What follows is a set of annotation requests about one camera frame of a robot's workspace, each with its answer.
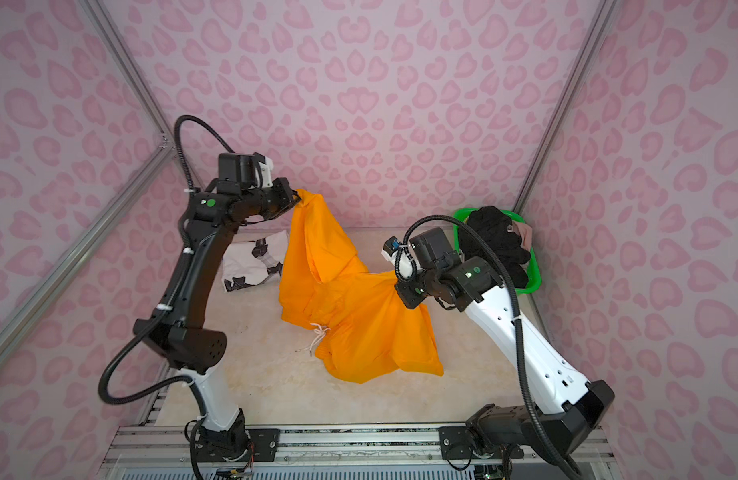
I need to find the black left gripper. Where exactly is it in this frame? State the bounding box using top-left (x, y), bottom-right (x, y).
top-left (251, 181), bottom-right (313, 220)

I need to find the white t-shirt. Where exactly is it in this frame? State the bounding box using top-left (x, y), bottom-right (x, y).
top-left (221, 231), bottom-right (289, 292)

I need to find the orange garment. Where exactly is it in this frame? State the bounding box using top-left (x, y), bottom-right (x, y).
top-left (279, 190), bottom-right (444, 384)

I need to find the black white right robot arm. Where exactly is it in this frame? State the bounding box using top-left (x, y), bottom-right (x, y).
top-left (388, 253), bottom-right (614, 466)

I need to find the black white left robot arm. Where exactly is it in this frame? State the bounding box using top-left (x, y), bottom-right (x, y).
top-left (134, 178), bottom-right (299, 461)

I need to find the green laundry basket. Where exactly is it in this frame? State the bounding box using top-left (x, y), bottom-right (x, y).
top-left (454, 208), bottom-right (541, 294)

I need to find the black garment in basket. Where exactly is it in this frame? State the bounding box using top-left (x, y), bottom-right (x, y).
top-left (464, 206), bottom-right (531, 289)

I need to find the pink beige garment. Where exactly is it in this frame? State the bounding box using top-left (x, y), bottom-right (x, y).
top-left (513, 221), bottom-right (533, 251)

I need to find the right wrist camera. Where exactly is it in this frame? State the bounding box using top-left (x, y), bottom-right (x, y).
top-left (382, 227), bottom-right (461, 281)

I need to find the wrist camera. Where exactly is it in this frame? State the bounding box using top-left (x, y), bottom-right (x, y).
top-left (382, 227), bottom-right (461, 281)
top-left (218, 152), bottom-right (274, 190)

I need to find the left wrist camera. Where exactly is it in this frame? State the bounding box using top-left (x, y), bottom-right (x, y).
top-left (218, 152), bottom-right (274, 190)

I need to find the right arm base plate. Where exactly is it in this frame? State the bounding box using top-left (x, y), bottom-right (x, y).
top-left (438, 426), bottom-right (482, 461)

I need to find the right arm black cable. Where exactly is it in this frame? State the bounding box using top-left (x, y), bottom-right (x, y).
top-left (403, 214), bottom-right (580, 480)

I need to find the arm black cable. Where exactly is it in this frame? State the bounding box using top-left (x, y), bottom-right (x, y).
top-left (97, 114), bottom-right (235, 406)
top-left (403, 214), bottom-right (580, 480)

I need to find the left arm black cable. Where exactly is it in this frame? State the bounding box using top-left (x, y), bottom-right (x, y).
top-left (97, 114), bottom-right (235, 406)

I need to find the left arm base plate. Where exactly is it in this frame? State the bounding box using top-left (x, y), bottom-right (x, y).
top-left (192, 427), bottom-right (280, 463)

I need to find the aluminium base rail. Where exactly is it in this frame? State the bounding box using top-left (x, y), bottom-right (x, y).
top-left (98, 419), bottom-right (616, 475)

